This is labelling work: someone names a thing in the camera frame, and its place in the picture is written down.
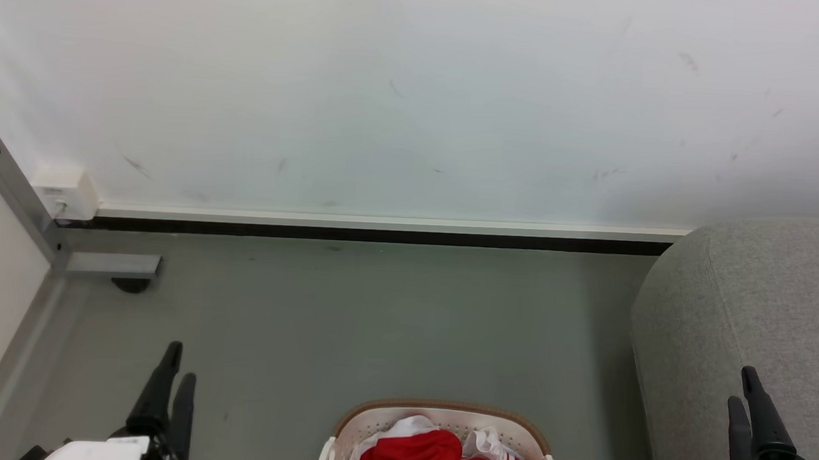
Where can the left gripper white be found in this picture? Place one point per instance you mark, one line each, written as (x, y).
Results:
(100, 452)

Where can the grey fabric sofa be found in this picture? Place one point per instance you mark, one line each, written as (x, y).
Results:
(749, 311)

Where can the white perforated laundry basket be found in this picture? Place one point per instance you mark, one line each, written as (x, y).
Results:
(385, 419)

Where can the white and black baseboard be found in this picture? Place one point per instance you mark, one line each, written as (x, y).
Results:
(381, 229)

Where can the black round frame foot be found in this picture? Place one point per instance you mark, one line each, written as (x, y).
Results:
(131, 285)

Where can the white wall socket box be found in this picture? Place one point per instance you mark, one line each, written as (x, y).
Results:
(68, 191)

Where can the grey metal frame post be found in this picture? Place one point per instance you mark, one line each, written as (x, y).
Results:
(12, 188)

